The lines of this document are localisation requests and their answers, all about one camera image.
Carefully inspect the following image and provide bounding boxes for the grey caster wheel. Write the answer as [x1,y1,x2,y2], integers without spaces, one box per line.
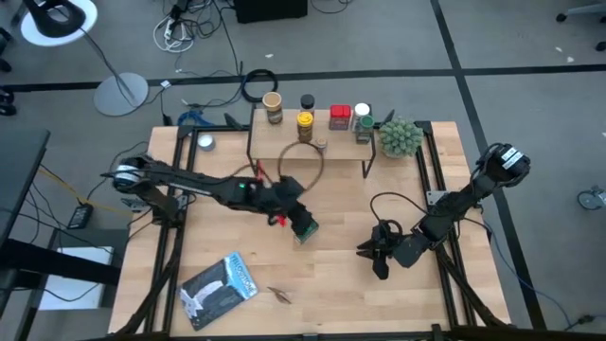
[576,187,606,212]

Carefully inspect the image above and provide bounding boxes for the black chair base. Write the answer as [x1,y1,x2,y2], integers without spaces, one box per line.
[0,86,19,117]

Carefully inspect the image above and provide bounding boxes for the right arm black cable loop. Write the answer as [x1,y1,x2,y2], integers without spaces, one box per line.
[368,191,430,238]

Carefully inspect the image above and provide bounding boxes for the black metal table frame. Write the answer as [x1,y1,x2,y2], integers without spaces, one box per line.
[108,120,512,341]

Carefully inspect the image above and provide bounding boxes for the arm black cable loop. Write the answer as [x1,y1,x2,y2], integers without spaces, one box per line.
[276,140,326,193]
[368,191,430,238]

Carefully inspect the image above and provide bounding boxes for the floor stand with round base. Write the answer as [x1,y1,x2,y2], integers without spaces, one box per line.
[21,0,151,118]

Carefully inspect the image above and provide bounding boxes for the wooden shelf black metal legs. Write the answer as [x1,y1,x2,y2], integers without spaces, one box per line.
[243,103,375,180]

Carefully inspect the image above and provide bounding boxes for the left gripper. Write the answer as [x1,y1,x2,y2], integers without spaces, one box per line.
[262,175,313,233]

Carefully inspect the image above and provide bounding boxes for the brown dried leaf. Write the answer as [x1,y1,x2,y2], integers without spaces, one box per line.
[266,286,293,306]

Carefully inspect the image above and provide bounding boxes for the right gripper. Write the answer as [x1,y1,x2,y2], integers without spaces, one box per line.
[356,220,430,279]

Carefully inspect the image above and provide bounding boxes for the black power adapter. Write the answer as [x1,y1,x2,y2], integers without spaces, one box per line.
[67,202,95,230]

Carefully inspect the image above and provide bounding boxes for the glossy printed bag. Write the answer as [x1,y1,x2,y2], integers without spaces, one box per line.
[178,250,259,332]

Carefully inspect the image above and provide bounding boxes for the grey chair base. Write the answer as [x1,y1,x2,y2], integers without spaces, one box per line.
[556,2,606,52]

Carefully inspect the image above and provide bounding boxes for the tan lid spice jar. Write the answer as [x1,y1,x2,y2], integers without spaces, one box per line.
[262,91,284,126]

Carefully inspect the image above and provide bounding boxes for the black box on floor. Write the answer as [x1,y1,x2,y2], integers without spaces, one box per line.
[233,0,309,25]

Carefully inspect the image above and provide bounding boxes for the red lid paprika tin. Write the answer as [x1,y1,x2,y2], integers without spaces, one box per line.
[329,103,352,132]

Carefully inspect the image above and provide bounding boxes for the dark green spice tin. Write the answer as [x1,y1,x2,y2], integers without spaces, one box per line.
[293,220,320,245]

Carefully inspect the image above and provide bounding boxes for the green lid oregano jar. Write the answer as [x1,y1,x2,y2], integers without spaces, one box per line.
[354,115,376,146]

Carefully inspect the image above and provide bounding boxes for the potted green succulent plant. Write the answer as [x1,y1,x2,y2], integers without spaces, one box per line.
[378,117,425,160]

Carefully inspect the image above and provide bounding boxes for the short blue cable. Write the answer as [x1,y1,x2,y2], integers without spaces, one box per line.
[177,109,205,127]

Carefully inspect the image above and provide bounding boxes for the coiled black cable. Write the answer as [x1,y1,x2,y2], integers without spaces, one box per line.
[241,68,279,104]

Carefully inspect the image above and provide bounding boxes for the white lid spice bottle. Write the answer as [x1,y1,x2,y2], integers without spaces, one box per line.
[352,102,371,125]

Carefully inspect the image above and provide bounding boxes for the yellow cable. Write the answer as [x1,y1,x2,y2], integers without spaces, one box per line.
[37,163,136,219]

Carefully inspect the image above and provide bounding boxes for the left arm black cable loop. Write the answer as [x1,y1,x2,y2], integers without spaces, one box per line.
[276,140,326,193]

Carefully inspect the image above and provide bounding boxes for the black desk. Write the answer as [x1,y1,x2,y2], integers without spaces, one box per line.
[0,128,123,332]

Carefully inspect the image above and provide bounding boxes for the yellow lid spice jar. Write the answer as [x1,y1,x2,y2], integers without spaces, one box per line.
[296,111,314,144]

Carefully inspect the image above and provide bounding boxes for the long blue cable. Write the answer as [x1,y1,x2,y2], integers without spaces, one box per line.
[482,220,596,332]

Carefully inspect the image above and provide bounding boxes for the white power strip with cables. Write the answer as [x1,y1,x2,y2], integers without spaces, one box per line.
[151,13,195,54]

